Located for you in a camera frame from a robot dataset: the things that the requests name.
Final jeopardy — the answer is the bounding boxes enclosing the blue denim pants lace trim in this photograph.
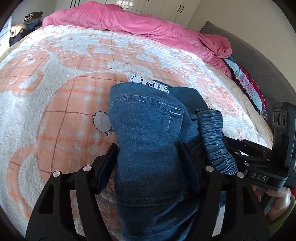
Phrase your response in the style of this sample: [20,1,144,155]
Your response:
[108,82,237,240]

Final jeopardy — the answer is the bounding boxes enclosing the person right hand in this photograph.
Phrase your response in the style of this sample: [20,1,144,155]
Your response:
[264,187,295,224]

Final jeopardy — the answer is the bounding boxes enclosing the beige bed sheet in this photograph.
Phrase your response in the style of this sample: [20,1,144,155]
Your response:
[205,63,273,149]

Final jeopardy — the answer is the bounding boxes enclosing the grey upholstered headboard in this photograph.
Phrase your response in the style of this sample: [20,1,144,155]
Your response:
[200,22,295,110]

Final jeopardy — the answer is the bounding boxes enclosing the white orange fleece blanket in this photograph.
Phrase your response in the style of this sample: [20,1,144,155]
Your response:
[1,26,265,235]

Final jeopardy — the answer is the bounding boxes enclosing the white wardrobe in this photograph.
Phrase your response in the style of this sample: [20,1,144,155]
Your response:
[55,0,202,29]

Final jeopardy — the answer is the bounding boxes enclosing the pile of dark clothes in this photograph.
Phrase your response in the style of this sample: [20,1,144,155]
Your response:
[9,11,43,47]

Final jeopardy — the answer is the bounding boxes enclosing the pink quilt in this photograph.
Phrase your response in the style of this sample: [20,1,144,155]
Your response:
[43,1,232,78]

